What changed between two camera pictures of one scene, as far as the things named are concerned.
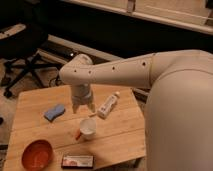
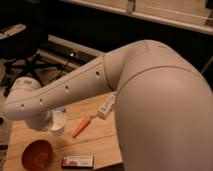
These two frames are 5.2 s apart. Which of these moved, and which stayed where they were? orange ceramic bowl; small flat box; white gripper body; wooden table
Moved: white gripper body
Stayed: wooden table; orange ceramic bowl; small flat box
